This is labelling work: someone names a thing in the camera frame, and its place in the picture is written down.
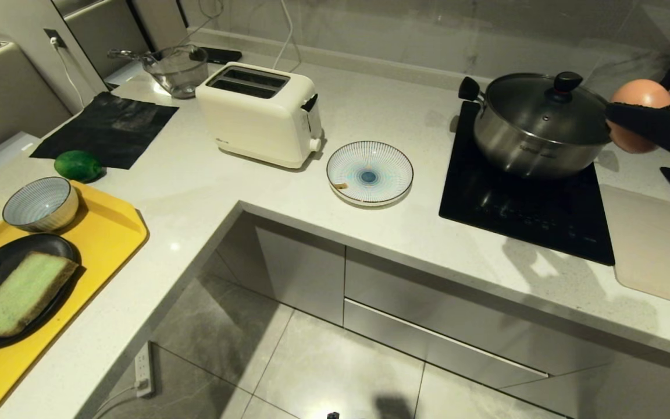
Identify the orange round ball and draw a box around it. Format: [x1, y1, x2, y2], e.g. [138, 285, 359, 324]
[610, 79, 670, 154]

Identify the green lime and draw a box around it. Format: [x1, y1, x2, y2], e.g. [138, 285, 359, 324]
[54, 150, 105, 183]

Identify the green bread slice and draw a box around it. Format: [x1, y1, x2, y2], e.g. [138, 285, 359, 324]
[0, 251, 80, 339]

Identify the beige cutting board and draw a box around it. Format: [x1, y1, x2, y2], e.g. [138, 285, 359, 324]
[600, 184, 670, 313]

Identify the glass pot lid black knob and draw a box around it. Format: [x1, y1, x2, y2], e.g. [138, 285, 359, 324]
[484, 71, 612, 146]

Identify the stainless steel pot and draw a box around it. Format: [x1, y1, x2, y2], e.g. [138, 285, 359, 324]
[458, 76, 614, 179]

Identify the black induction cooktop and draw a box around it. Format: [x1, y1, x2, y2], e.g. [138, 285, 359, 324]
[439, 100, 616, 267]

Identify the grey drawer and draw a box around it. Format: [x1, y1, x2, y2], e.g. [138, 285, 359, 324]
[344, 247, 623, 377]
[343, 298, 550, 390]

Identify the blue striped ceramic plate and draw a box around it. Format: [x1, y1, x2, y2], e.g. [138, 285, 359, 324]
[326, 141, 414, 208]

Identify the grey cabinet door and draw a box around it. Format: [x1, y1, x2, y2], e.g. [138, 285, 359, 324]
[254, 226, 347, 327]

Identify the cream white toaster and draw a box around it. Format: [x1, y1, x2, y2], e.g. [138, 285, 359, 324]
[195, 62, 325, 170]

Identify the black phone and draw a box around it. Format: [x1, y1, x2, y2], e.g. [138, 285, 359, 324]
[198, 47, 243, 65]

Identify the glass measuring jug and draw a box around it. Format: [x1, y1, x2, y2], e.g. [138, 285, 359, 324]
[107, 44, 210, 100]

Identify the black mat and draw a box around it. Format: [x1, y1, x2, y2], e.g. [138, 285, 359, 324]
[30, 91, 179, 171]

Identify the yellow tray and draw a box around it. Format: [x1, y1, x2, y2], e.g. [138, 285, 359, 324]
[0, 179, 149, 419]

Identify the white power strip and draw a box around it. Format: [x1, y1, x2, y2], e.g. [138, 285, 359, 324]
[134, 341, 155, 399]

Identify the blue striped ceramic bowl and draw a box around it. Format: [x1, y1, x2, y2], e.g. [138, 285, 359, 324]
[2, 176, 80, 233]

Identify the white power strip cable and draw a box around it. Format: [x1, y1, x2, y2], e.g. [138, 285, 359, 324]
[92, 379, 145, 419]

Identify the wall socket with plug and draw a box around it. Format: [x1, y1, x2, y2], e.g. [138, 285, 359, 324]
[44, 28, 87, 110]

